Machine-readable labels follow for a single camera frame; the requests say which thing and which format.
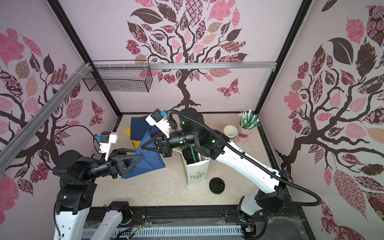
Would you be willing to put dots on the stack of paper cups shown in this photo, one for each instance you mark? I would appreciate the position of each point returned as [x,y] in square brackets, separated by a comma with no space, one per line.
[231,132]

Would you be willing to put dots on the dark blue napkins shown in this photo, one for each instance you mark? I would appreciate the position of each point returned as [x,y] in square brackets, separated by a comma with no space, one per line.
[141,130]

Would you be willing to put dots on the aluminium rail back wall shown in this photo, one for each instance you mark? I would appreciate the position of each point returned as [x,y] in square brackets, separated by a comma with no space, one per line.
[175,66]

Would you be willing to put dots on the white illustrated paper bag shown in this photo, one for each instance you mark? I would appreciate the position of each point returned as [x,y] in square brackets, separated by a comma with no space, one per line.
[196,173]

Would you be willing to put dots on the bundle of wrapped straws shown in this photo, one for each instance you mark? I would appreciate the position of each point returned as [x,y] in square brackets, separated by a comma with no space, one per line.
[249,120]

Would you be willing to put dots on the stack of black lids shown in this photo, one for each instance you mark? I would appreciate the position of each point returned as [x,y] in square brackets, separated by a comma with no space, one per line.
[216,186]

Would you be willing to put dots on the aluminium rail left wall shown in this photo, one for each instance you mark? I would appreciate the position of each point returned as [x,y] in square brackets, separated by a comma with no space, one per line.
[11,150]

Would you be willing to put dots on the black cup lid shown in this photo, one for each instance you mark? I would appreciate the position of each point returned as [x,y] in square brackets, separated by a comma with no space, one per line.
[188,156]

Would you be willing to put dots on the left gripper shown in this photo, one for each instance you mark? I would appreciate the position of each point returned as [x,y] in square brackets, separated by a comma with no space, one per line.
[117,165]

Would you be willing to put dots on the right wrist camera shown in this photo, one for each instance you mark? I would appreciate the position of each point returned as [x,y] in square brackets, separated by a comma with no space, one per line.
[158,118]

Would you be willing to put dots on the green straw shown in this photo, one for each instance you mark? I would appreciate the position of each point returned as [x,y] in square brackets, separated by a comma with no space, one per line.
[193,154]

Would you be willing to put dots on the black wire basket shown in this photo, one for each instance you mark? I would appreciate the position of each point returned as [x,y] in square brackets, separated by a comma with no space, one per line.
[123,77]

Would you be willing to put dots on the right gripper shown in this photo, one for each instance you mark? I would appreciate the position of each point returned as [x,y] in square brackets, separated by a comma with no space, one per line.
[165,148]

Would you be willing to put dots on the dark blue napkin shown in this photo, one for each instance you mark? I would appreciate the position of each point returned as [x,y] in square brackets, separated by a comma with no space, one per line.
[151,161]

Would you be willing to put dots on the pink straw holder cup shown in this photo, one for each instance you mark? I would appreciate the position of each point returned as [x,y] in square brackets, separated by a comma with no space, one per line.
[243,134]

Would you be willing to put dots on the aluminium rail wall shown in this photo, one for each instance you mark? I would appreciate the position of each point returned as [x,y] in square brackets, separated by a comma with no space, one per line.
[11,150]
[175,66]

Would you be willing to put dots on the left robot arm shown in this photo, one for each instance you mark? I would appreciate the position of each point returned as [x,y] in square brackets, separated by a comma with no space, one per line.
[77,187]

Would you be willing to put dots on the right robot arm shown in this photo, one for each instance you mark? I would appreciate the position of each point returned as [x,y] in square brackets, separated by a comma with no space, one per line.
[187,128]

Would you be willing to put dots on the white slotted cable duct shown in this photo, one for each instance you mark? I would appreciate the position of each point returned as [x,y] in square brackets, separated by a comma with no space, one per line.
[194,231]

